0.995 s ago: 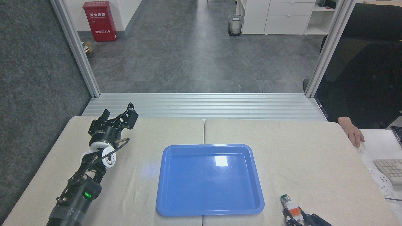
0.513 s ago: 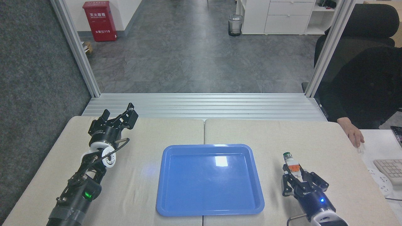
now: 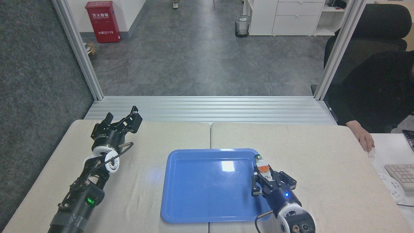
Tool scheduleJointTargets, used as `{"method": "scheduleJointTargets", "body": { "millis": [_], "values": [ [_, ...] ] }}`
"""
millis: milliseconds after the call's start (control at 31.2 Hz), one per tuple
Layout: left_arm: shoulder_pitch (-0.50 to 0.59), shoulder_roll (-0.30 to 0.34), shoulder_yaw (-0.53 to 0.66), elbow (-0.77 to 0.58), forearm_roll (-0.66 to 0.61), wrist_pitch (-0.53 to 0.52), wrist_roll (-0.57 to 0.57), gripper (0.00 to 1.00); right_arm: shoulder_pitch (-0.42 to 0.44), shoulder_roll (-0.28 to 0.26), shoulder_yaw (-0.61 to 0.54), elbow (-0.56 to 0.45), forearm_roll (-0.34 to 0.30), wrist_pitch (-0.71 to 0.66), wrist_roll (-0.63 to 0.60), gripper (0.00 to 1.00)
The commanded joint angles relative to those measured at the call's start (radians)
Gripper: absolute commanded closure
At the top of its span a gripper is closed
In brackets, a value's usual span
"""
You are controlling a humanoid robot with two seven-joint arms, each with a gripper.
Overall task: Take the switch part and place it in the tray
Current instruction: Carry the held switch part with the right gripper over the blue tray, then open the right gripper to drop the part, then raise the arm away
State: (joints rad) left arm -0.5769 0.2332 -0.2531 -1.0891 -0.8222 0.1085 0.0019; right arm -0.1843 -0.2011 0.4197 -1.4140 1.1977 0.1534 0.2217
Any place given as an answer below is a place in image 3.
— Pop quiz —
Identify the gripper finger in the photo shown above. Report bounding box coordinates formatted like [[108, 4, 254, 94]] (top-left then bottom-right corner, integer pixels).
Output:
[[91, 112, 114, 136], [251, 173, 270, 197], [273, 171, 297, 191], [112, 106, 143, 134]]

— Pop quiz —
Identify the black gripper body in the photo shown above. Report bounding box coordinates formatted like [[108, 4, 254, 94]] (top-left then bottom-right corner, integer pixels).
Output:
[[263, 186, 302, 216], [91, 129, 126, 150]]

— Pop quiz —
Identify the white orange switch part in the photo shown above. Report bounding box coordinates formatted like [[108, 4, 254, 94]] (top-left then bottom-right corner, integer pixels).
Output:
[[253, 154, 273, 180]]

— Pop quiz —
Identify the blue plastic tray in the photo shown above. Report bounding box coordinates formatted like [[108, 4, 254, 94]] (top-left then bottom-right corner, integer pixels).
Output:
[[160, 148, 273, 224]]

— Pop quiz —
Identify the person's hand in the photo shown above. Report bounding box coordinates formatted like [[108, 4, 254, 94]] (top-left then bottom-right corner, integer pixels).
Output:
[[346, 120, 376, 152]]

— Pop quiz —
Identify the red fire extinguisher box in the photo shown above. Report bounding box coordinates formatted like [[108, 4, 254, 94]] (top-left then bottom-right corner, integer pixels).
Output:
[[85, 1, 121, 43]]

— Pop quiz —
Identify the white power strip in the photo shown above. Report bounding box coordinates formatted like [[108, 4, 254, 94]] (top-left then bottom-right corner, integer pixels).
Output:
[[378, 173, 405, 203]]

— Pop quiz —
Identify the beige keyboard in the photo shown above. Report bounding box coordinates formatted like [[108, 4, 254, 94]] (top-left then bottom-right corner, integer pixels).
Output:
[[384, 163, 414, 191]]

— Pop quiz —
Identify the person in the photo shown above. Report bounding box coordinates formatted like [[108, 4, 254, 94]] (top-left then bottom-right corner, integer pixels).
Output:
[[327, 50, 414, 134]]

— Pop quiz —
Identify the dark flat device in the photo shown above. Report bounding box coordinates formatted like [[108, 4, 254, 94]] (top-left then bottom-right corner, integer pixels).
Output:
[[402, 129, 414, 153]]

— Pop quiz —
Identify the grey mesh trash bin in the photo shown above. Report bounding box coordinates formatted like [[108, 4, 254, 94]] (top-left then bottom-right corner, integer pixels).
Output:
[[234, 15, 251, 38]]

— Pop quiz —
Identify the white drawer cabinet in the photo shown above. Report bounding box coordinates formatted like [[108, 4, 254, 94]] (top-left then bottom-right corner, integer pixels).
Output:
[[243, 0, 325, 36]]

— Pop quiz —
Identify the white open shelf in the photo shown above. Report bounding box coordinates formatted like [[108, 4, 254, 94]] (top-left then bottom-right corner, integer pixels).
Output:
[[314, 0, 347, 36]]

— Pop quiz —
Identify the black office chair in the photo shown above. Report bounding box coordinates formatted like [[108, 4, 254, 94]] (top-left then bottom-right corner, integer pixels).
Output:
[[310, 4, 412, 95]]

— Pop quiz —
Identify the silver aluminium rail platform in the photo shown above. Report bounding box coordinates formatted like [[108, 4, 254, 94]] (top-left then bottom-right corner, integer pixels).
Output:
[[84, 95, 337, 125]]

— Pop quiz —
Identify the silver aluminium post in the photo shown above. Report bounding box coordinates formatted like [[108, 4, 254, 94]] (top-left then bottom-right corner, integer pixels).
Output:
[[314, 0, 368, 101], [52, 0, 104, 101]]

